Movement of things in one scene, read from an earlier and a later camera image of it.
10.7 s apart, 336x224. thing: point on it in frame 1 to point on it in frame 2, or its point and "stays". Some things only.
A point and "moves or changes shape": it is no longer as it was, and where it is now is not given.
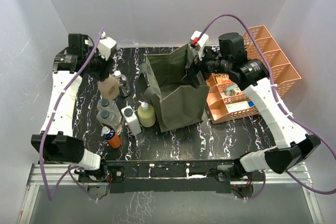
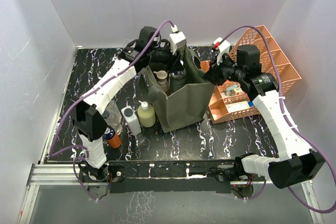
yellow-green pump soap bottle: [147, 115] stays
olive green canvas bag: [178, 102] stays
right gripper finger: [192, 69] to [213, 76]
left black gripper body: [98, 67] to [165, 57]
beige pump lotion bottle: [109, 88] moves or changes shape
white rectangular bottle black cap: [131, 120] stays
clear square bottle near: [112, 118] stays
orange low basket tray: [226, 100] stays
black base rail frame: [190, 176] stays
